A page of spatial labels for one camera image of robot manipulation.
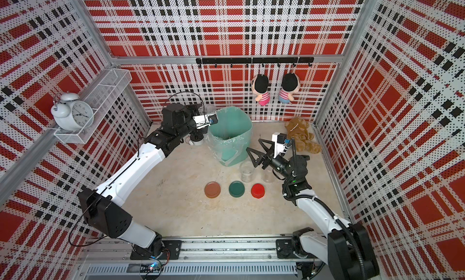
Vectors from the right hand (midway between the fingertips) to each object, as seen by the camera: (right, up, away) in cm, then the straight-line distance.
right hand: (255, 145), depth 72 cm
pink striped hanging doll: (+4, +32, +24) cm, 40 cm away
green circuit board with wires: (-41, -48, -2) cm, 63 cm away
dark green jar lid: (-8, -23, +19) cm, 31 cm away
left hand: (-22, +15, +5) cm, 27 cm away
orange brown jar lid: (-20, -24, +19) cm, 37 cm away
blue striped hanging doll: (+20, +31, +19) cm, 41 cm away
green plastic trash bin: (-11, +3, +6) cm, 13 cm away
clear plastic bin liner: (-13, +4, +36) cm, 38 cm away
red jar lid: (+2, -23, +17) cm, 29 cm away
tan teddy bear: (+28, +9, +36) cm, 46 cm away
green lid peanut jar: (-3, -14, +26) cm, 30 cm away
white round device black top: (-32, +3, +35) cm, 48 cm away
